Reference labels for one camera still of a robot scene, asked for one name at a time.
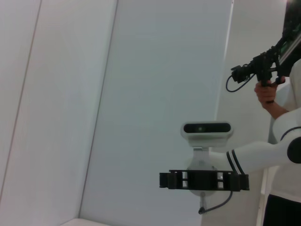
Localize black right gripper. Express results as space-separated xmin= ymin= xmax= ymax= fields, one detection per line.
xmin=159 ymin=169 xmax=249 ymax=192

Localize black handheld camera rig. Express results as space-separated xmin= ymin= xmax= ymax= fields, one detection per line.
xmin=226 ymin=30 xmax=301 ymax=104

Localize person forearm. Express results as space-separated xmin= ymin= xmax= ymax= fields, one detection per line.
xmin=261 ymin=102 xmax=290 ymax=121

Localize person bare hand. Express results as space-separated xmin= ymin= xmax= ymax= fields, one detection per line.
xmin=255 ymin=81 xmax=281 ymax=111

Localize black trousers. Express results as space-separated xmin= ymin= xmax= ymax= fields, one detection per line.
xmin=262 ymin=193 xmax=301 ymax=226

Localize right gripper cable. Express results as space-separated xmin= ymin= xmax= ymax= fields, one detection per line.
xmin=198 ymin=190 xmax=234 ymax=214

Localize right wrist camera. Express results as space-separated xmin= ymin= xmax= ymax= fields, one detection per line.
xmin=180 ymin=121 xmax=234 ymax=149

